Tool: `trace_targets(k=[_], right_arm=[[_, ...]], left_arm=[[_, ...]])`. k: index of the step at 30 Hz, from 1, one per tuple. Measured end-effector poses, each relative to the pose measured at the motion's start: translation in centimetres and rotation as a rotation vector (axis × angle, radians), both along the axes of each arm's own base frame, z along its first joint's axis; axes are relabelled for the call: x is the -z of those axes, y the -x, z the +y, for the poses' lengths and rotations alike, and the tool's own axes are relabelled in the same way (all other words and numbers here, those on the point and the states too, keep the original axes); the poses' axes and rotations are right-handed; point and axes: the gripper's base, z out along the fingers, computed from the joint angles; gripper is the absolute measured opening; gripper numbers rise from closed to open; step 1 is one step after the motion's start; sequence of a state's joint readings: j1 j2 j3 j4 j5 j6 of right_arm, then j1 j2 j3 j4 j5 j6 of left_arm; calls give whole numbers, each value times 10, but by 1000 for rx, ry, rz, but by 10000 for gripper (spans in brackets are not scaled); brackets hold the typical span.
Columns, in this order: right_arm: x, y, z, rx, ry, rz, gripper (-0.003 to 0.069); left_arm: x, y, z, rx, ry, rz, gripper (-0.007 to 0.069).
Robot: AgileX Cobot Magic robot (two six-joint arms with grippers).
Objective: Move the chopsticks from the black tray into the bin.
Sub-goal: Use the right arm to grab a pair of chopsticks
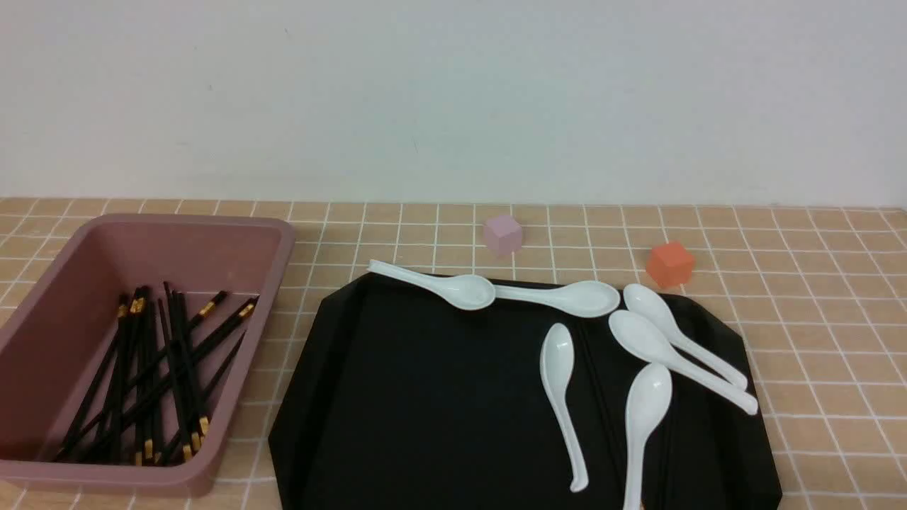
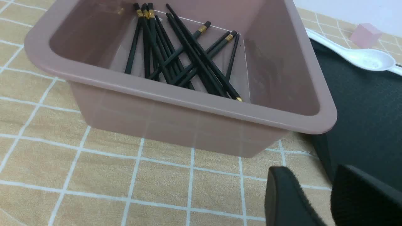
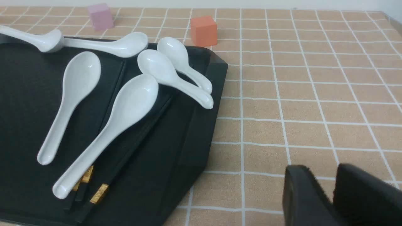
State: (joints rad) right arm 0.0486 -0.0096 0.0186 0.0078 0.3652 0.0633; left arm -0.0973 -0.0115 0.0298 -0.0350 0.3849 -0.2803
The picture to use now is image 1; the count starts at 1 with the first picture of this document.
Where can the black octagonal tray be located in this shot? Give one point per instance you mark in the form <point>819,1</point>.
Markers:
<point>402,401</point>

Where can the pink plastic bin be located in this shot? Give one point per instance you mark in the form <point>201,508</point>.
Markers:
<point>53,342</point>

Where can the black chopstick gold band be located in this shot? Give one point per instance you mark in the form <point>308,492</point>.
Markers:
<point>147,401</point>
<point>118,391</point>

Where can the orange cube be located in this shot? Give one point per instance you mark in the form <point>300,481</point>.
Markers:
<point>670,265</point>

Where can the black chopstick in bin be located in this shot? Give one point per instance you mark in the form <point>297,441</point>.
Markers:
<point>174,449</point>

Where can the black chopstick gold tip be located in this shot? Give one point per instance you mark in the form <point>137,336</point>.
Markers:
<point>143,443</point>
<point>175,364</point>
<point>197,405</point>

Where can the pink cube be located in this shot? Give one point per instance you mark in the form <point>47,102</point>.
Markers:
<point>503,235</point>

